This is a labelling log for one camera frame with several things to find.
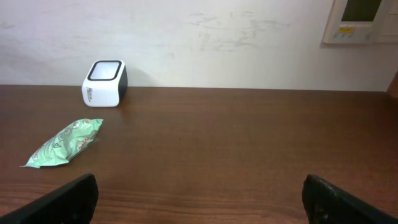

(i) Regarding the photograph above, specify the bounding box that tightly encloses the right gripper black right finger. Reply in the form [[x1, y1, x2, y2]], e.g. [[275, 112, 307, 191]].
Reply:
[[302, 174, 397, 224]]

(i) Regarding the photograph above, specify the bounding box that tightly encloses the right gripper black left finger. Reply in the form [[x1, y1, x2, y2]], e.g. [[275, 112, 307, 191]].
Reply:
[[1, 173, 99, 224]]

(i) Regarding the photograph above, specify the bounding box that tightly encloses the teal green snack packet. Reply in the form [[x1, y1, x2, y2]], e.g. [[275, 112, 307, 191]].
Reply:
[[22, 118, 103, 169]]

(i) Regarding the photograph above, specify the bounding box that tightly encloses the white wall control panel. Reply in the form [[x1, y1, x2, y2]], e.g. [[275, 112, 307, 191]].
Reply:
[[323, 0, 397, 44]]

